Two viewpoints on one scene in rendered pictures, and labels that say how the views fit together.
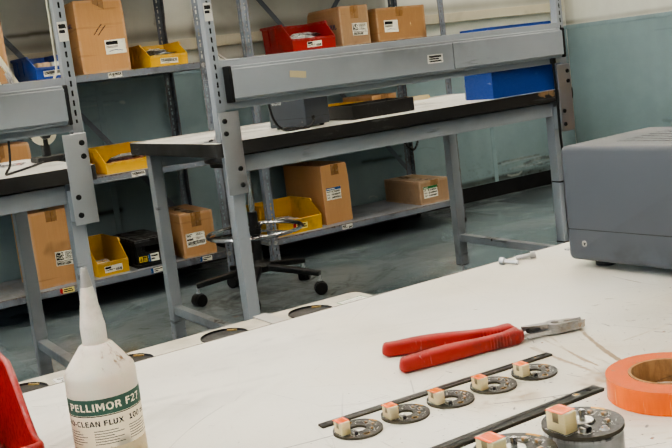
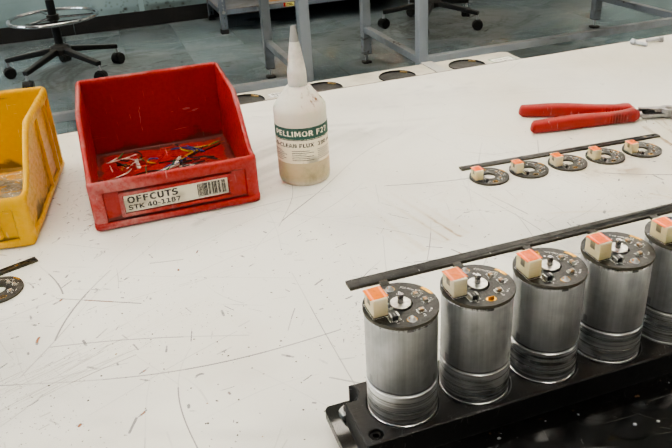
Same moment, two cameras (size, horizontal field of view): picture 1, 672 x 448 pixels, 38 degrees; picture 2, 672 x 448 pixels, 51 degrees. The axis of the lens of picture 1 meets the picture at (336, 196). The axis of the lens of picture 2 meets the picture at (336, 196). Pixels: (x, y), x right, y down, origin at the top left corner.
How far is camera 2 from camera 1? 4 cm
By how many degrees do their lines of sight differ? 23
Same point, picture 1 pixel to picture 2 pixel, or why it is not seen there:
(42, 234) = not seen: outside the picture
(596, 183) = not seen: outside the picture
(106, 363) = (304, 102)
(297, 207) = not seen: outside the picture
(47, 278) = not seen: outside the picture
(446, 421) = (560, 181)
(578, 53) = not seen: outside the picture
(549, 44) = not seen: outside the picture
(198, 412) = (369, 141)
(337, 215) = not seen: outside the picture
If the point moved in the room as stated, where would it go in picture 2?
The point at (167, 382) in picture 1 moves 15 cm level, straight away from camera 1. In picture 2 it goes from (349, 111) to (348, 60)
